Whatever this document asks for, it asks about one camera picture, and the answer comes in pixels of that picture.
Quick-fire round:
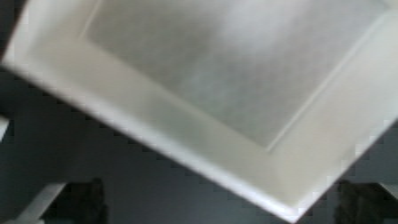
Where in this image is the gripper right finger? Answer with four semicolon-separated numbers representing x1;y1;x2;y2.
333;180;398;224

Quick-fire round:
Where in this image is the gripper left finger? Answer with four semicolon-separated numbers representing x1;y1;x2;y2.
15;178;108;224

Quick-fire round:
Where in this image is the white drawer box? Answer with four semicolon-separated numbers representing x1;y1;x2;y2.
1;0;398;220

